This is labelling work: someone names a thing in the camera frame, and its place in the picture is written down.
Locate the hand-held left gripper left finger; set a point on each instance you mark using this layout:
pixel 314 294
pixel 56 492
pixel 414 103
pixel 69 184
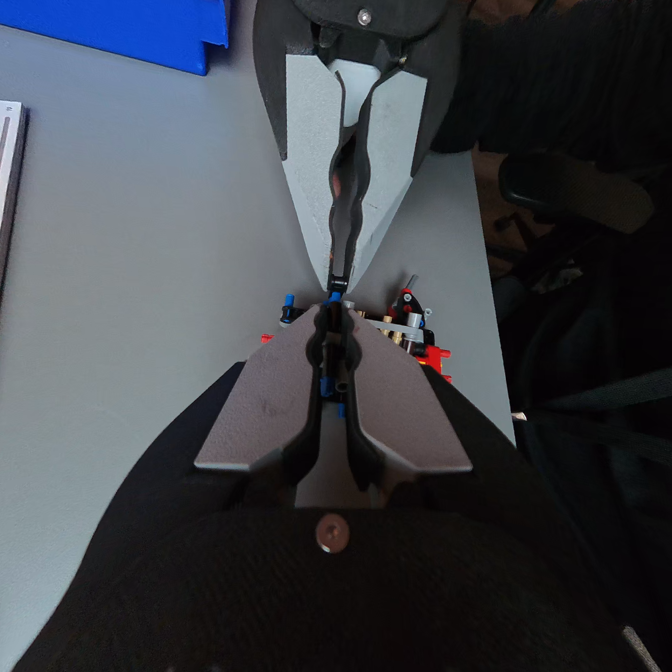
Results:
pixel 252 409

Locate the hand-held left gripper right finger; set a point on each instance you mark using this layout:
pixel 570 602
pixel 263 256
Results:
pixel 409 414

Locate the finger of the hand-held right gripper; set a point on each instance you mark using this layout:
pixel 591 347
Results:
pixel 393 147
pixel 309 157

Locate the multicoloured lego assembly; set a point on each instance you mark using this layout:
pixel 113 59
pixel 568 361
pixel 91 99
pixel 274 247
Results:
pixel 414 329

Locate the black lego connector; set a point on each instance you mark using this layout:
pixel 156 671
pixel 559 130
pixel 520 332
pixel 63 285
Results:
pixel 339 286

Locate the person's right forearm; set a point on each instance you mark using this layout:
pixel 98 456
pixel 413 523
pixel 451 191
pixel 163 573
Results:
pixel 551 68

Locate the black office chair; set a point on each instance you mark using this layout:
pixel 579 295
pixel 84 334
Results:
pixel 577 189

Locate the person's body in black clothing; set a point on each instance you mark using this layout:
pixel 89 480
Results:
pixel 603 525

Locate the blue plastic bin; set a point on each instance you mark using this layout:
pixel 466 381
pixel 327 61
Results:
pixel 105 26

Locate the silver metal panel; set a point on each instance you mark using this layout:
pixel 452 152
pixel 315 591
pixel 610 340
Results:
pixel 9 183

